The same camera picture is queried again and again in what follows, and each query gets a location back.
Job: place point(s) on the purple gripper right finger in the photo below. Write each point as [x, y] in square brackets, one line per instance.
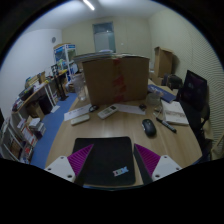
[152, 166]

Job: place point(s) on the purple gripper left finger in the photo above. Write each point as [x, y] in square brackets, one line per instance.
[69, 168]

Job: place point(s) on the black mouse pad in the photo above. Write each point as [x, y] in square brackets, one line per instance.
[110, 162]

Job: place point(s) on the black computer mouse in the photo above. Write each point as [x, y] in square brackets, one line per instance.
[149, 127]

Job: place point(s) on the black marker pen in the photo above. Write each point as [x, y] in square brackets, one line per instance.
[166, 125]

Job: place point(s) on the small white remote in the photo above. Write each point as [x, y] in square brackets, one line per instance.
[80, 119]

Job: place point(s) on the white book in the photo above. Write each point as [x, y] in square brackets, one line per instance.
[173, 113]

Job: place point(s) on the white paper sheet left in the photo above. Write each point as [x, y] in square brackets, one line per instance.
[77, 112]

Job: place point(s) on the white paper sheet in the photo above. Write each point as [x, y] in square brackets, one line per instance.
[77, 112]
[130, 109]

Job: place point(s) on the small black object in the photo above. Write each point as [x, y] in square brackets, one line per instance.
[143, 107]

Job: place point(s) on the wooden curved shelf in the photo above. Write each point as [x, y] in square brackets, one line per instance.
[16, 138]

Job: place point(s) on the black round object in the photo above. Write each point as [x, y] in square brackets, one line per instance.
[93, 108]

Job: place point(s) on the white paper sheet centre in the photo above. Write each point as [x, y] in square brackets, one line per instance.
[130, 109]

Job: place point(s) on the clear glass cup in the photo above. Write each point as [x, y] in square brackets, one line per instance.
[153, 99]

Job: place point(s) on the white remote control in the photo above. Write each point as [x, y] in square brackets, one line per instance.
[107, 111]

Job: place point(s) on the blue folder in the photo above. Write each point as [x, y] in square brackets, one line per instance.
[163, 94]

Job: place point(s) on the black office chair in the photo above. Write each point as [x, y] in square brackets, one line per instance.
[193, 98]

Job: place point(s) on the clear plastic jar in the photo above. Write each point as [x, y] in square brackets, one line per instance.
[79, 87]

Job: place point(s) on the black bag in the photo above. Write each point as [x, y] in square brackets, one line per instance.
[172, 81]

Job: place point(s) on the large cardboard box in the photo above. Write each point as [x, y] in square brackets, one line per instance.
[119, 79]

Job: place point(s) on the tall cardboard box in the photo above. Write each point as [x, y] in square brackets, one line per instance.
[163, 61]

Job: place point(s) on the glass display cabinet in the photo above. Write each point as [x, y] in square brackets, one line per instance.
[64, 57]

